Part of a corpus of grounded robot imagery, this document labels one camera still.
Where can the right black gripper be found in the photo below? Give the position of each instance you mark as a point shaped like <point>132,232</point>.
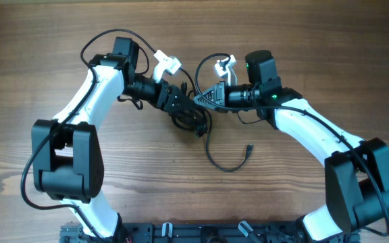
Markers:
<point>220,95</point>

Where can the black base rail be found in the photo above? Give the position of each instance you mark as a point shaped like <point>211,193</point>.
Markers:
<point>275,231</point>

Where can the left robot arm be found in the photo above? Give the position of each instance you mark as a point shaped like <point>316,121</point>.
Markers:
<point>66,159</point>

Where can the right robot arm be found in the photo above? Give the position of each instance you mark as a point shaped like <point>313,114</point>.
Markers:
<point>356,170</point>

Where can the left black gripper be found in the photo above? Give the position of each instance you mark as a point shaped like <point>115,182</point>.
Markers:
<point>165,103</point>

